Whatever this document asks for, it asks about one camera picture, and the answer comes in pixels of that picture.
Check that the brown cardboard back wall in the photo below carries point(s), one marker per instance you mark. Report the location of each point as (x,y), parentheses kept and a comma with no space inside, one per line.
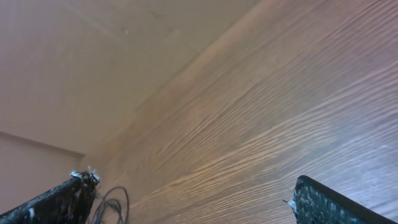
(73,72)

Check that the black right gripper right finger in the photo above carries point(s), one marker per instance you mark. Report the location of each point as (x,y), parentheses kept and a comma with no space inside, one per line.
(315,203)

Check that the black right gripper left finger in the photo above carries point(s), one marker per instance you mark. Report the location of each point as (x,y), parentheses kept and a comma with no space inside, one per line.
(69,202)

